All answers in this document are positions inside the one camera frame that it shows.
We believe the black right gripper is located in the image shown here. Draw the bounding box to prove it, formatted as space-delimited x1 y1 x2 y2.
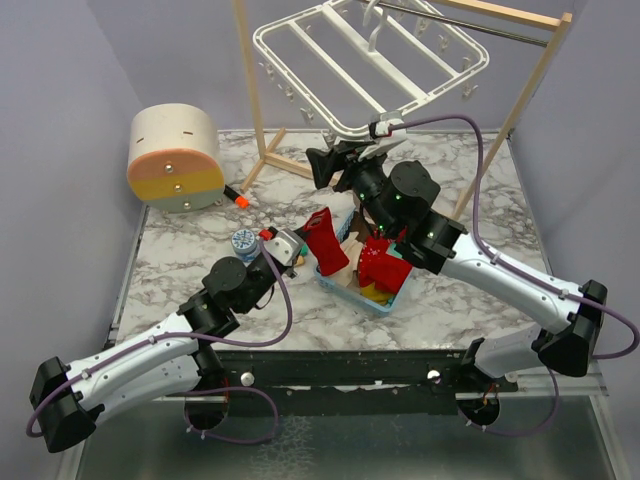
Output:
304 140 395 238

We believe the red santa sock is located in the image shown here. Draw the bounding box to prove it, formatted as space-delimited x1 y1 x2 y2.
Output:
303 207 349 276

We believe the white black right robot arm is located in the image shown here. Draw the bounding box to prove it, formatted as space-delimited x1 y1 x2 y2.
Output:
305 141 607 391

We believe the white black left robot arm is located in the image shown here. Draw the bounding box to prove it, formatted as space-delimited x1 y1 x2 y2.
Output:
26 227 310 453

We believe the white plastic clip hanger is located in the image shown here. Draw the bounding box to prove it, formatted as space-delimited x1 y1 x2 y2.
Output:
253 1 490 139

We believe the cream ribbed sock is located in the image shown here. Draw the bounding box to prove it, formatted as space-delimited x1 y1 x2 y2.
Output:
324 222 374 294

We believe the yellow sock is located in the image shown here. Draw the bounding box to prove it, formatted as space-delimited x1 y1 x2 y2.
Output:
360 282 395 306

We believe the orange black highlighter pen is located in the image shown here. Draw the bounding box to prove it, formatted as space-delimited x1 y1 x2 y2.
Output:
223 185 250 209

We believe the blue perforated plastic basket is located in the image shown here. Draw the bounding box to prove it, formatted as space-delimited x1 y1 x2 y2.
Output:
314 209 413 317

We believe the red snowflake sock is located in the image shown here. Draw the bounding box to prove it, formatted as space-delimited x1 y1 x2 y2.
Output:
357 236 412 294

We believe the pastel round drawer box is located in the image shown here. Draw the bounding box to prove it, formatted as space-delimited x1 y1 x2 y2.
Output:
126 103 225 214

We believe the metal hanging rod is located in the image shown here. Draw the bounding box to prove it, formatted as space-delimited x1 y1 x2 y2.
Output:
379 0 550 48

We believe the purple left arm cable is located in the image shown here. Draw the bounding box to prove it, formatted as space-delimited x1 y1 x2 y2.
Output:
25 242 295 439

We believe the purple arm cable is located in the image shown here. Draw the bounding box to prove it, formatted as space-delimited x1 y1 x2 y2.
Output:
387 113 640 362
25 242 295 439

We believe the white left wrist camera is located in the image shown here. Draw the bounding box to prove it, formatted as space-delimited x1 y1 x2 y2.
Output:
262 227 294 267

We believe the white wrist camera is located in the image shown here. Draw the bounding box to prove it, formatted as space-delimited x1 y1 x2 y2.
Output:
358 110 407 161
262 227 294 267

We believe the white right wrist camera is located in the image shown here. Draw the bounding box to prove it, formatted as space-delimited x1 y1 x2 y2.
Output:
358 110 407 161

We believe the black mounting rail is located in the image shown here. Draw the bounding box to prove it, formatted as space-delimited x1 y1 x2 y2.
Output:
154 348 521 416

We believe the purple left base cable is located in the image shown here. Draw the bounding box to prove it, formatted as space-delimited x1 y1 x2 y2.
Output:
183 383 282 446

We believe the wooden hanger rack frame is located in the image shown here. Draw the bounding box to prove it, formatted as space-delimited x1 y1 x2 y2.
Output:
232 1 573 219

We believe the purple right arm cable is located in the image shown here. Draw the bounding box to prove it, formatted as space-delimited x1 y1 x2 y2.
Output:
387 113 640 362

